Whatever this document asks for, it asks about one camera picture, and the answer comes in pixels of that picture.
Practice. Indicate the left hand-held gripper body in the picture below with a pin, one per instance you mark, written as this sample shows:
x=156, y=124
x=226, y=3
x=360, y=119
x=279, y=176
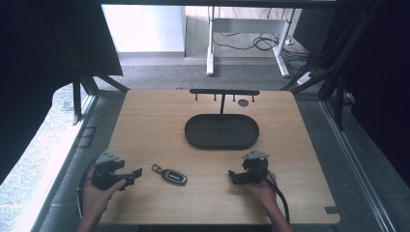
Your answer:
x=102, y=175

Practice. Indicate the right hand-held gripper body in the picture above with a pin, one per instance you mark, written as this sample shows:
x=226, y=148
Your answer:
x=256, y=167

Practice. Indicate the black car key fob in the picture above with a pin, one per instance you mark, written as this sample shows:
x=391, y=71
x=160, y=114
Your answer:
x=172, y=175

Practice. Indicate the black key rack with tray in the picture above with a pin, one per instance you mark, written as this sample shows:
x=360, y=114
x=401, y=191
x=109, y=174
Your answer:
x=221, y=132

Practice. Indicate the person's left hand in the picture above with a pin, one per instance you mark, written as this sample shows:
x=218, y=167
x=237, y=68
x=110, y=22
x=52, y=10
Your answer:
x=96, y=198

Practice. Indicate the person's right hand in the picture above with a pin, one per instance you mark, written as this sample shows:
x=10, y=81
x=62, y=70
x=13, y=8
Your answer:
x=262, y=191

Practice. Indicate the grey round table cap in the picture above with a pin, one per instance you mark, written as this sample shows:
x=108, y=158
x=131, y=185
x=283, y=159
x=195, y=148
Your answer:
x=243, y=103

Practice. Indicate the white power strip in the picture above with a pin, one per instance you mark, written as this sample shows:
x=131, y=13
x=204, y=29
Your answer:
x=305, y=78

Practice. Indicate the black curtain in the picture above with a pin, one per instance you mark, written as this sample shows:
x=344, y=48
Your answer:
x=380, y=80
x=38, y=64

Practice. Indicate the black metal frame stand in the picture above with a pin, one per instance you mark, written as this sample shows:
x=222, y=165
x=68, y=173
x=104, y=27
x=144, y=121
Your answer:
x=80, y=93
x=335, y=77

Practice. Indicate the white desk frame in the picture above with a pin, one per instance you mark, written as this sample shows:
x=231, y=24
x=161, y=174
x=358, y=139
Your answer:
x=248, y=25

